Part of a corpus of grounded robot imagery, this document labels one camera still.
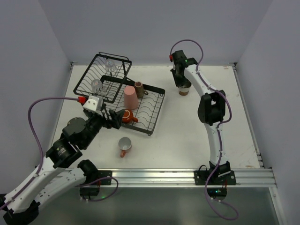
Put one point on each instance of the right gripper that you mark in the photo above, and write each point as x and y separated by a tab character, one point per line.
178	78

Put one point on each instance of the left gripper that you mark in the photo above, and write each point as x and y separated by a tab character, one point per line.
108	117

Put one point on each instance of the red orange mug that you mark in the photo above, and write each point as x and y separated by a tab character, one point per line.
128	117

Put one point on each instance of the white and brown cup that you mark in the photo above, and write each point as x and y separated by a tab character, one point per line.
184	91

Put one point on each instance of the pink mug white inside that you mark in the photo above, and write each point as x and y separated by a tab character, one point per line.
125	145

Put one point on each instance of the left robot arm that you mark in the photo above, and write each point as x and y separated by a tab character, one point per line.
22	205

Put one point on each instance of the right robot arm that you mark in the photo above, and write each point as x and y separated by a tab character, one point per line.
211	109

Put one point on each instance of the tall pink cup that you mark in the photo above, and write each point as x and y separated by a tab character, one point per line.
130	98

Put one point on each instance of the clear glass near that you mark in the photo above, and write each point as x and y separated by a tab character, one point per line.
97	86

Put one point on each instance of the clear glass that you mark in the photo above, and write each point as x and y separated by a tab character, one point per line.
110	66
97	86

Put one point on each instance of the clear glass far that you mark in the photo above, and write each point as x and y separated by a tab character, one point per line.
110	66

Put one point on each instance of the left control box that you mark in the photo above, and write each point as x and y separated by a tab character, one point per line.
88	192

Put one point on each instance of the control box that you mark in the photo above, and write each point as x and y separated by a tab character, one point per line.
88	192
217	193

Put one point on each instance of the right control box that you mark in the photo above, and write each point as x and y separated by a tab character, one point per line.
217	193

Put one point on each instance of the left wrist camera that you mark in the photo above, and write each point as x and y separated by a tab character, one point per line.
93	105

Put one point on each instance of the black wire dish rack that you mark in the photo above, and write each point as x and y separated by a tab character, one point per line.
114	84

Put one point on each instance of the brown mug with handle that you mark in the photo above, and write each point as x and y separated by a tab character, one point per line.
140	91

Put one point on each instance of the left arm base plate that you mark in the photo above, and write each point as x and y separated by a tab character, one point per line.
105	176

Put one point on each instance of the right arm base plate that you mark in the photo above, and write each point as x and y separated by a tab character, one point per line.
201	176

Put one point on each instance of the aluminium mounting rail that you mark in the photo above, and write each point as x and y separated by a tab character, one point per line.
152	197

